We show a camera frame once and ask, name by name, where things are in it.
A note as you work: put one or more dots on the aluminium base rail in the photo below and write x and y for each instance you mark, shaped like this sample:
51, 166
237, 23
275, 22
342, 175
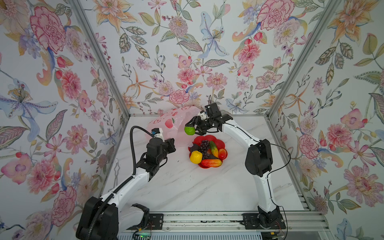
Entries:
293, 221

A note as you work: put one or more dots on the dark toy avocado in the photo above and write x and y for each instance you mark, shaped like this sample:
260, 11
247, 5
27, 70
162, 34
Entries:
195, 147

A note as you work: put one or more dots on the dark purple toy grapes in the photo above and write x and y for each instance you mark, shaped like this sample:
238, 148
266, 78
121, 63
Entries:
204, 149

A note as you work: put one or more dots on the yellow toy pepper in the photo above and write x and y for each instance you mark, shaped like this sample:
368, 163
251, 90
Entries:
196, 157

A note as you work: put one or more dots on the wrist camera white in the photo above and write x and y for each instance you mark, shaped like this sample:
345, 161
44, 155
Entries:
203, 115
158, 133

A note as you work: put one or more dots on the red yellow toy peach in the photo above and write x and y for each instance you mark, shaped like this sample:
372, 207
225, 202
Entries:
222, 154

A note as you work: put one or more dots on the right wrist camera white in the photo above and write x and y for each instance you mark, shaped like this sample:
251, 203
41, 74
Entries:
203, 115

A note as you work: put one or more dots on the aluminium corner post left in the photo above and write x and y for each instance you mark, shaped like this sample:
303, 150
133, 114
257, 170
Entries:
94, 44

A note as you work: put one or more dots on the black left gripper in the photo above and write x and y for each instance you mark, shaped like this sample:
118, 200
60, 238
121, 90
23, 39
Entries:
171, 147

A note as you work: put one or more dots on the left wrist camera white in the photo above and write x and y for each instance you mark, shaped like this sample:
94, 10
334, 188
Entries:
158, 133

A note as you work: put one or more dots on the green orange toy papaya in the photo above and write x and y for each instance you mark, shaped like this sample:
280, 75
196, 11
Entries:
214, 149

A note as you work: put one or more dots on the pink plastic bag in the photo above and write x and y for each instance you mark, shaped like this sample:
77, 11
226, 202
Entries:
173, 123

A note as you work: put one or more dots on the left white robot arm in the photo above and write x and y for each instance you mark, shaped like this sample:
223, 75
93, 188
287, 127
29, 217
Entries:
104, 218

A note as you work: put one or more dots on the green toy melon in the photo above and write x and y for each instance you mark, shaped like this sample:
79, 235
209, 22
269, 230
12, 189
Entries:
190, 131

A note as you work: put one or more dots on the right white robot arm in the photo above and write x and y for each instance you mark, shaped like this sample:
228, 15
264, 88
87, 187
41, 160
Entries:
258, 161

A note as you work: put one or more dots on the red orange toy mango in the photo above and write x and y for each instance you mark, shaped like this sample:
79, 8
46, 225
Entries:
211, 163

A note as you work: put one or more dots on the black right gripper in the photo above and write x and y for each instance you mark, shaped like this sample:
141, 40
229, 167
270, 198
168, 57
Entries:
196, 119

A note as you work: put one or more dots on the aluminium corner post right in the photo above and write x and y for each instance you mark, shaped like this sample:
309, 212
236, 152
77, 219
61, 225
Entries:
308, 48

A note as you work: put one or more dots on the aluminium corner post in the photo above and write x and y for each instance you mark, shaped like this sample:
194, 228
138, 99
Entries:
94, 44
308, 48

